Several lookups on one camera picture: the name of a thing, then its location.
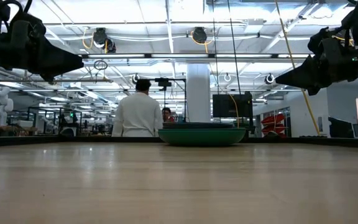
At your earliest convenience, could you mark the white round column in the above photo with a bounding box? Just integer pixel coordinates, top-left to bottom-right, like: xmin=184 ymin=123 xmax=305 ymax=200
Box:
xmin=186 ymin=63 xmax=211 ymax=123

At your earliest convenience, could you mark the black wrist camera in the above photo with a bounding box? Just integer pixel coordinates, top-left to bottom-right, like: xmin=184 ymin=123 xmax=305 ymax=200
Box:
xmin=308 ymin=26 xmax=352 ymax=58
xmin=9 ymin=12 xmax=47 ymax=47

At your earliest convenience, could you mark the black camera on stand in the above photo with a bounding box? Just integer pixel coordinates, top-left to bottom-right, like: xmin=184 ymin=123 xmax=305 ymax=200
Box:
xmin=154 ymin=77 xmax=173 ymax=108

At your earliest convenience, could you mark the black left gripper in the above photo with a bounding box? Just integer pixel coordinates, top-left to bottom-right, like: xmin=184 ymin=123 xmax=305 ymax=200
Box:
xmin=0 ymin=39 xmax=85 ymax=82

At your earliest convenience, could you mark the thin yellow cable by monitor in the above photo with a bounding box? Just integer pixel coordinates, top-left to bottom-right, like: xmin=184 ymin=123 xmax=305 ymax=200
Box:
xmin=228 ymin=93 xmax=241 ymax=128

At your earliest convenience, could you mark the thin black hanging cable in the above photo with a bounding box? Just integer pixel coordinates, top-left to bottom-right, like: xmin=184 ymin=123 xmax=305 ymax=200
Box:
xmin=211 ymin=0 xmax=221 ymax=94

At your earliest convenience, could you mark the person in white top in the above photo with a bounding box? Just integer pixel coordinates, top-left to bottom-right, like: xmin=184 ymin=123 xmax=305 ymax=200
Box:
xmin=111 ymin=78 xmax=164 ymax=138

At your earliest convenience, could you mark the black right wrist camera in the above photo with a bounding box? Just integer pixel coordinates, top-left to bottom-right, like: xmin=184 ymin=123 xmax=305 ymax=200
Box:
xmin=308 ymin=26 xmax=352 ymax=58

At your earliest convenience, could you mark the black monitor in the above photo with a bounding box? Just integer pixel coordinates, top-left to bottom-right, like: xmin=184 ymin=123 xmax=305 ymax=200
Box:
xmin=212 ymin=91 xmax=254 ymax=118

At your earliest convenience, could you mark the black station frame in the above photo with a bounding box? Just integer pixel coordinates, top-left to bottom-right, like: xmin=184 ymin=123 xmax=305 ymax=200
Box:
xmin=167 ymin=77 xmax=188 ymax=123

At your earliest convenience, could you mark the person in red top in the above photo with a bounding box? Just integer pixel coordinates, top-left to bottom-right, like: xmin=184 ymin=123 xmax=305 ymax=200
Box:
xmin=162 ymin=107 xmax=177 ymax=123

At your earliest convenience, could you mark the wooden workbench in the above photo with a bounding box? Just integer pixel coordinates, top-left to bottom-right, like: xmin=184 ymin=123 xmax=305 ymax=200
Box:
xmin=0 ymin=124 xmax=39 ymax=133

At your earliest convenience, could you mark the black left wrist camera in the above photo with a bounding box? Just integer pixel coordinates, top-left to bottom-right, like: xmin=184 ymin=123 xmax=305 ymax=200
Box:
xmin=9 ymin=12 xmax=47 ymax=47

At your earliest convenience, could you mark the hanging black cable loop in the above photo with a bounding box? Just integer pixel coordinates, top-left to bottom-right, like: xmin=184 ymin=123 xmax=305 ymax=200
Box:
xmin=93 ymin=59 xmax=109 ymax=71

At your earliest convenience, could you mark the black ceiling cable reel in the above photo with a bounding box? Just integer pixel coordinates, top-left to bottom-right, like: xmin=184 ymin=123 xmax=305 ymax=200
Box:
xmin=92 ymin=27 xmax=117 ymax=54
xmin=192 ymin=26 xmax=208 ymax=44

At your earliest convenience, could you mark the black aluminium table frame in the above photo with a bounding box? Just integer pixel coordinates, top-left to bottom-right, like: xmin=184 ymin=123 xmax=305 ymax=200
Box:
xmin=0 ymin=135 xmax=358 ymax=149

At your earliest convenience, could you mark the long yellow hanging cable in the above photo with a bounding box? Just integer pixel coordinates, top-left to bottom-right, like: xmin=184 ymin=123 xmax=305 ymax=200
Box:
xmin=274 ymin=0 xmax=320 ymax=136

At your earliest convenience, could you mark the large green plastic plate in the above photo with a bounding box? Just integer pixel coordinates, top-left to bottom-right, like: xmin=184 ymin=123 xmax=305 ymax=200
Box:
xmin=158 ymin=128 xmax=247 ymax=147

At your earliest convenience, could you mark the red shelf rack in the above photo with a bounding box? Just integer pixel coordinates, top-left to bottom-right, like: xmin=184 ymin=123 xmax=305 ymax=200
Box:
xmin=260 ymin=113 xmax=287 ymax=135

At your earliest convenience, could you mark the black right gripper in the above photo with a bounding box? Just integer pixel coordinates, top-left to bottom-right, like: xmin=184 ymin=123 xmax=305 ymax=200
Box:
xmin=275 ymin=46 xmax=358 ymax=96

